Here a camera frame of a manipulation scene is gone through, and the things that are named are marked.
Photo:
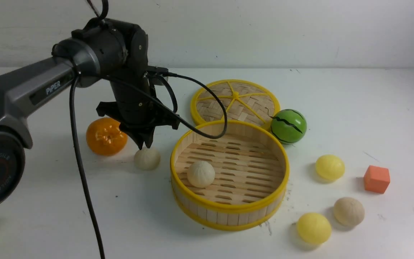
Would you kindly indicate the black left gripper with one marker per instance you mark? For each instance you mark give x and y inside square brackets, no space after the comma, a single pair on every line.
[136,105]

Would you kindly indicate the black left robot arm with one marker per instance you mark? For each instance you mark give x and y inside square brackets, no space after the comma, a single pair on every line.
[109,49]

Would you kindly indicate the woven bamboo steamer lid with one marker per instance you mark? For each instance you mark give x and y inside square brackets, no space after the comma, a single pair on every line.
[243,101]

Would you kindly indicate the bamboo steamer tray yellow rims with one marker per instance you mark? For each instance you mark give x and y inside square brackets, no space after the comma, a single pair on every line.
[251,174]

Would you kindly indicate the beige bun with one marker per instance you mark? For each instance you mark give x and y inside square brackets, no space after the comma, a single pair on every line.
[348,212]

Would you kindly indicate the yellow bun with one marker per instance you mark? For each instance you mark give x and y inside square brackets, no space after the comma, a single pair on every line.
[314,228]
[330,167]

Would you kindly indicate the white bun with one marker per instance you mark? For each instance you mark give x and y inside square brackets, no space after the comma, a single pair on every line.
[201,174]

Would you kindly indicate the green toy watermelon ball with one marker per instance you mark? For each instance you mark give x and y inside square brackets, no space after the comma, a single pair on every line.
[288,126]

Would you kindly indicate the orange foam cube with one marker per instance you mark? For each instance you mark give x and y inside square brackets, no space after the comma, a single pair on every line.
[376,179]

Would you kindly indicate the white bun outside tray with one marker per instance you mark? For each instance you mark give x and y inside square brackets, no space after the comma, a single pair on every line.
[147,159]

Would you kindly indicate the orange toy tangerine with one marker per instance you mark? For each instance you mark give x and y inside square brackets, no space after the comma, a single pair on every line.
[104,137]

